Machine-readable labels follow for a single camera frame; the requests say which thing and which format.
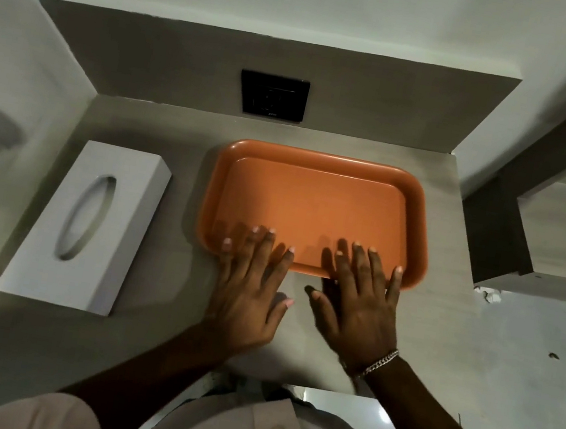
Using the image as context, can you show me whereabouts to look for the person's left forearm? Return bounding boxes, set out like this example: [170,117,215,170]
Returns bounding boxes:
[56,299,264,429]

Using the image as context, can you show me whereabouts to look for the silver chain bracelet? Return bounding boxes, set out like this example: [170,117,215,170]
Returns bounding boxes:
[340,341,400,385]

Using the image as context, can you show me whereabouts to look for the person's right hand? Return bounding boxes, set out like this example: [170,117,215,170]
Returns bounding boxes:
[297,235,414,384]

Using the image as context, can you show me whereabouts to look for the crumpled white paper scrap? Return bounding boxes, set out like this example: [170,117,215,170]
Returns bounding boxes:
[473,285,501,305]

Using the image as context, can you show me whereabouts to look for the person's right forearm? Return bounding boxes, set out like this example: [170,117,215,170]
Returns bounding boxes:
[334,349,508,429]

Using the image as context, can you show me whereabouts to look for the white tissue box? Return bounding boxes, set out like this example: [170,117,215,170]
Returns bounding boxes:
[0,128,175,324]

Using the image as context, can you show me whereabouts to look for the person's left hand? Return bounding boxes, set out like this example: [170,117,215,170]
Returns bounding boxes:
[196,219,307,368]

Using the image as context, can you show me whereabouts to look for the black wall socket plate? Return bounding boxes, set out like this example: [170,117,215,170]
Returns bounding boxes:
[235,69,312,124]

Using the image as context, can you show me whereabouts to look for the orange plastic tray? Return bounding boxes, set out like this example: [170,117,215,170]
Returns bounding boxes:
[192,133,444,295]

